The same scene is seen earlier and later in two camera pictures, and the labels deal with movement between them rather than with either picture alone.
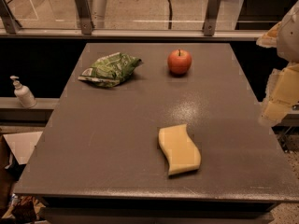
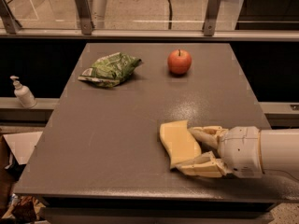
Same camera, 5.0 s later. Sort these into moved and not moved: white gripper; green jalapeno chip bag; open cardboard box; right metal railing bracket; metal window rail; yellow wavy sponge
Moved: yellow wavy sponge; white gripper
Not moved: open cardboard box; green jalapeno chip bag; right metal railing bracket; metal window rail
